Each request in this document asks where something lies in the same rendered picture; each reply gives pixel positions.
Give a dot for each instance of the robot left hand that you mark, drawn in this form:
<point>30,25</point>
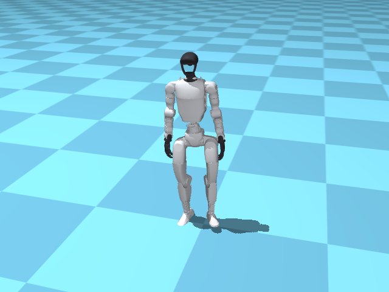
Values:
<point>222,147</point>

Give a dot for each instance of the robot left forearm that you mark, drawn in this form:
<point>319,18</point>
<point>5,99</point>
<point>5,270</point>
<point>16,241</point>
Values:
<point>219,126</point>

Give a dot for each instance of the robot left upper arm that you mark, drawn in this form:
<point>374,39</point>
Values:
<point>212,89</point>

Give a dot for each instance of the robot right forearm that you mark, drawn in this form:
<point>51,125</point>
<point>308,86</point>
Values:
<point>168,126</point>

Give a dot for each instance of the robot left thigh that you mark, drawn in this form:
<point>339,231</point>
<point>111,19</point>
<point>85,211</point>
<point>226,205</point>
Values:
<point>211,159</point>

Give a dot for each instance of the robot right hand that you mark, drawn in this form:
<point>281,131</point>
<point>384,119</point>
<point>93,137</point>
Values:
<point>167,146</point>

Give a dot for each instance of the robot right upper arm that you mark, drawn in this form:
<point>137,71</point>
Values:
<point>170,98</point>

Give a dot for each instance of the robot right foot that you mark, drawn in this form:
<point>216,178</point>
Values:
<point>185,218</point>

